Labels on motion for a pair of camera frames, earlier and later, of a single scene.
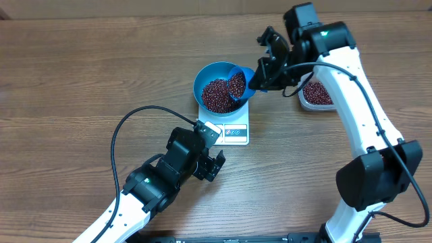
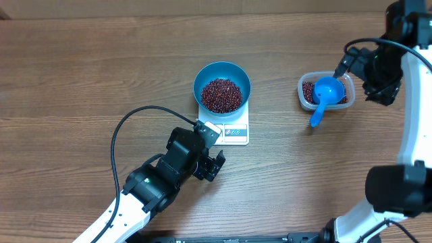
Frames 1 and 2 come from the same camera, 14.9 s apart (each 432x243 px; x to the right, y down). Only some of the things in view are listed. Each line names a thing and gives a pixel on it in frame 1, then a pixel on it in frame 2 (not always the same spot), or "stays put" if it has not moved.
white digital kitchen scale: [233, 127] stays put
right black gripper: [270, 74] to [359, 66]
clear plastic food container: [314, 96] stays put
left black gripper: [210, 167] stays put
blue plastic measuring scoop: [250, 81] to [327, 91]
